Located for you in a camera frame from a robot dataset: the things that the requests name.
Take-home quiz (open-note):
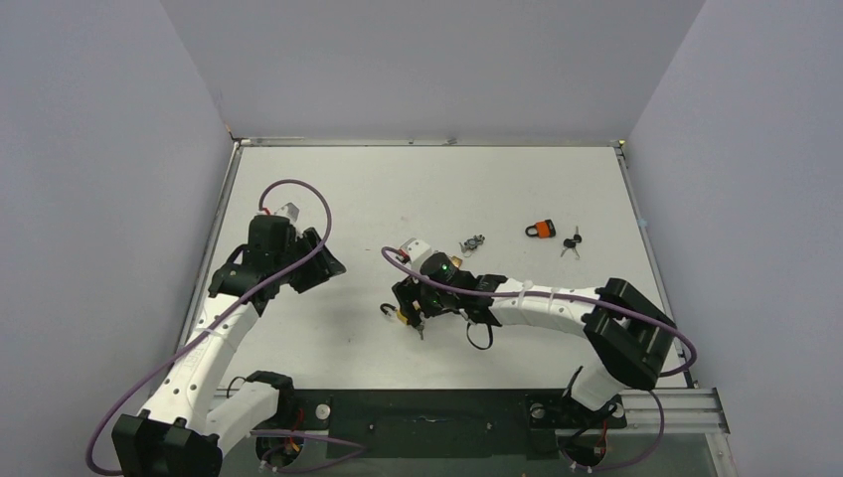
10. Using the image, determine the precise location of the orange padlock key bunch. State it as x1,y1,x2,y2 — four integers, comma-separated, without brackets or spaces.
560,227,583,260

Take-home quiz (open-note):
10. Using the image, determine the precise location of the orange padlock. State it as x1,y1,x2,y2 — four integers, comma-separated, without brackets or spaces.
524,219,557,239

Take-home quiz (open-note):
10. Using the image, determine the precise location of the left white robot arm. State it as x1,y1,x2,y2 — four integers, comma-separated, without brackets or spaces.
111,215,346,476

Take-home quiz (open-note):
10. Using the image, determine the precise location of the yellow padlock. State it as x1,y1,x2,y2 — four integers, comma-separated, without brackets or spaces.
379,303,408,326

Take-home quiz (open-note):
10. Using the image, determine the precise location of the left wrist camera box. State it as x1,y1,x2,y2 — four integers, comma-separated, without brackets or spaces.
273,203,300,225

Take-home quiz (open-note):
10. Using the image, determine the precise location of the aluminium frame rail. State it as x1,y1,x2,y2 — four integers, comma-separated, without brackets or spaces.
619,388,730,434

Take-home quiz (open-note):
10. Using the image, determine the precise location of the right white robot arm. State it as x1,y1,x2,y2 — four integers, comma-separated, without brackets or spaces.
382,246,676,424

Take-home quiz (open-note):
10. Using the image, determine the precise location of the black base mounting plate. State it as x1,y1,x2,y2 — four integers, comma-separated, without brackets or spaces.
258,389,627,459

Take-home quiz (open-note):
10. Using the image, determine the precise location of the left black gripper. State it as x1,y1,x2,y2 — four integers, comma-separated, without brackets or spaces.
274,229,345,292

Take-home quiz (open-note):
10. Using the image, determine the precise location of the brass padlock key bunch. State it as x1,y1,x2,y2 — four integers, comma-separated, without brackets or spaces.
459,235,485,257

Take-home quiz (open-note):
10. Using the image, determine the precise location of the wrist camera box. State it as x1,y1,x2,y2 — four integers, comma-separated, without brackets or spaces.
399,238,434,272
273,203,300,225

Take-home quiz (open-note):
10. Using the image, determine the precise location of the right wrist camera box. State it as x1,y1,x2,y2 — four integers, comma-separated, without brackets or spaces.
399,238,434,272

